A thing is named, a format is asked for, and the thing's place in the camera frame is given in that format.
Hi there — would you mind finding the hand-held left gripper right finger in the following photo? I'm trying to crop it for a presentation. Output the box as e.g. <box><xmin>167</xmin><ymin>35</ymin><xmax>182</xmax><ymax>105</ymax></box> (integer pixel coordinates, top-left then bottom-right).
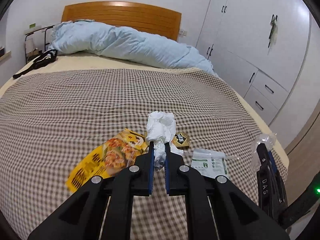
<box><xmin>164</xmin><ymin>144</ymin><xmax>290</xmax><ymax>240</ymax></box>

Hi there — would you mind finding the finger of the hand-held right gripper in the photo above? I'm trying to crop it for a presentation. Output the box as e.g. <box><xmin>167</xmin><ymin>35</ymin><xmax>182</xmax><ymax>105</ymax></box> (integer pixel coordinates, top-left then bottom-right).
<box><xmin>269</xmin><ymin>151</ymin><xmax>288</xmax><ymax>205</ymax></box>
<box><xmin>256</xmin><ymin>142</ymin><xmax>275</xmax><ymax>207</ymax></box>

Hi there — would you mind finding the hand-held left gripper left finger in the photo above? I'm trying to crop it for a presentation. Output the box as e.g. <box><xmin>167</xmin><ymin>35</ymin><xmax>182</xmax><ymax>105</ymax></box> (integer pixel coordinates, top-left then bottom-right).
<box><xmin>27</xmin><ymin>144</ymin><xmax>155</xmax><ymax>240</ymax></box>

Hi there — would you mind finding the clear plastic film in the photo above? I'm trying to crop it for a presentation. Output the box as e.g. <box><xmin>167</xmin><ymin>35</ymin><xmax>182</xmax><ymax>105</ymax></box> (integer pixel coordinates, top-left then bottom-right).
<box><xmin>251</xmin><ymin>132</ymin><xmax>277</xmax><ymax>173</ymax></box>

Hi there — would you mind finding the dark gold snack packet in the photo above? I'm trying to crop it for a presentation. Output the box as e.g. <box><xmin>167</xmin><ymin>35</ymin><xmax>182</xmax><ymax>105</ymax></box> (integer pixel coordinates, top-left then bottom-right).
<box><xmin>175</xmin><ymin>131</ymin><xmax>190</xmax><ymax>149</ymax></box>

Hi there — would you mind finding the yellow snack packet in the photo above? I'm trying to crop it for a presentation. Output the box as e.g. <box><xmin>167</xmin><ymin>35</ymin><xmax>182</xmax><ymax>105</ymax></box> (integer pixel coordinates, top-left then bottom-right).
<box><xmin>65</xmin><ymin>129</ymin><xmax>148</xmax><ymax>193</ymax></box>

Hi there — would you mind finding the white green-printed pouch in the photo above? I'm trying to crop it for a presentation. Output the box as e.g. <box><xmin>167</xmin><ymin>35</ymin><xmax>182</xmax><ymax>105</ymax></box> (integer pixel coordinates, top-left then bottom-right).
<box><xmin>191</xmin><ymin>148</ymin><xmax>229</xmax><ymax>179</ymax></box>

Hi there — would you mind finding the white tissue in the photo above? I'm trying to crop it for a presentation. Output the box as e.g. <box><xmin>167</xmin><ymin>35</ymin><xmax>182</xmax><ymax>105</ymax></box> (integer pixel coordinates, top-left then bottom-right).
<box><xmin>146</xmin><ymin>111</ymin><xmax>176</xmax><ymax>172</ymax></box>

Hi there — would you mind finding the checked bedspread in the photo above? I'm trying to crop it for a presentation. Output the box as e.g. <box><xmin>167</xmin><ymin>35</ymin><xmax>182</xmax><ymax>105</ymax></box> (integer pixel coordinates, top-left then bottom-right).
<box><xmin>0</xmin><ymin>67</ymin><xmax>288</xmax><ymax>240</ymax></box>

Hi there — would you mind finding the light blue duvet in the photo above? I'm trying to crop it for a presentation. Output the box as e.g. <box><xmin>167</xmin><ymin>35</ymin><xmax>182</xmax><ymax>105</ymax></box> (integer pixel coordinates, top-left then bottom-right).
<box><xmin>47</xmin><ymin>20</ymin><xmax>217</xmax><ymax>75</ymax></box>

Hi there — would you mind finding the hanging pale cloth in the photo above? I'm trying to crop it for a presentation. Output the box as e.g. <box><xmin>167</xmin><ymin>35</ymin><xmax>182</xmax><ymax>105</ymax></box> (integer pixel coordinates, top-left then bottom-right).
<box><xmin>269</xmin><ymin>14</ymin><xmax>279</xmax><ymax>48</ymax></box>

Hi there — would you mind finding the white wardrobe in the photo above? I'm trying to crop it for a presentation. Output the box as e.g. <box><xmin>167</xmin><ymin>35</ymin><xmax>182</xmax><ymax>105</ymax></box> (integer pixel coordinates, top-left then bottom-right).
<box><xmin>195</xmin><ymin>0</ymin><xmax>312</xmax><ymax>127</ymax></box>

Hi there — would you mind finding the wooden headboard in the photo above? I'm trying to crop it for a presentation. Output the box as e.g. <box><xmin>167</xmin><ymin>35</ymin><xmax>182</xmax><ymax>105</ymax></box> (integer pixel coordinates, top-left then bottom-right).
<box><xmin>61</xmin><ymin>1</ymin><xmax>182</xmax><ymax>42</ymax></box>

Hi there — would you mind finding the black bedside rack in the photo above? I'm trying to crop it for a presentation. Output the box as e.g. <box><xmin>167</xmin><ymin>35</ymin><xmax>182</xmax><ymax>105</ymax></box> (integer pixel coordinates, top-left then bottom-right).
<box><xmin>24</xmin><ymin>25</ymin><xmax>54</xmax><ymax>64</ymax></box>

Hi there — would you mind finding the black strap bag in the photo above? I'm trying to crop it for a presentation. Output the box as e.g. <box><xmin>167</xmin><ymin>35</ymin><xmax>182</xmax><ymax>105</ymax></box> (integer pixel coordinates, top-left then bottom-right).
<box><xmin>13</xmin><ymin>49</ymin><xmax>58</xmax><ymax>79</ymax></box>

